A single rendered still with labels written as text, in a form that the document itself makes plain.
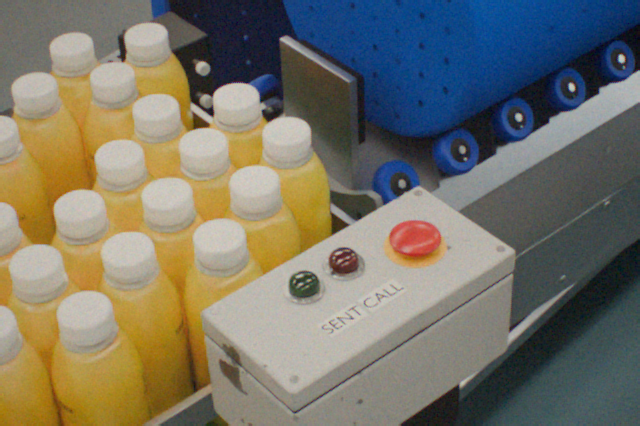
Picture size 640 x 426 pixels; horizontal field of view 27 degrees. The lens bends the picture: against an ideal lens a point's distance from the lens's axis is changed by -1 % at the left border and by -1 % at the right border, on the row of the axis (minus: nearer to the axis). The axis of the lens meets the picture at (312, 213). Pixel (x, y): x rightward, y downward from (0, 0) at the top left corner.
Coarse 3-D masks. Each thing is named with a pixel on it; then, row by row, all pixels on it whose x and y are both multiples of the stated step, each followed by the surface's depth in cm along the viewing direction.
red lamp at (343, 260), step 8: (344, 248) 91; (328, 256) 91; (336, 256) 91; (344, 256) 91; (352, 256) 91; (328, 264) 91; (336, 264) 90; (344, 264) 90; (352, 264) 91; (336, 272) 91; (344, 272) 91; (352, 272) 91
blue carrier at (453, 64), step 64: (320, 0) 127; (384, 0) 119; (448, 0) 112; (512, 0) 112; (576, 0) 118; (384, 64) 123; (448, 64) 115; (512, 64) 116; (384, 128) 128; (448, 128) 121
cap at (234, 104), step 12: (228, 84) 113; (240, 84) 113; (216, 96) 112; (228, 96) 112; (240, 96) 112; (252, 96) 112; (216, 108) 111; (228, 108) 111; (240, 108) 111; (252, 108) 111; (228, 120) 111; (240, 120) 111; (252, 120) 112
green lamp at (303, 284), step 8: (296, 272) 90; (304, 272) 90; (296, 280) 89; (304, 280) 89; (312, 280) 89; (288, 288) 89; (296, 288) 89; (304, 288) 89; (312, 288) 89; (296, 296) 89; (304, 296) 89
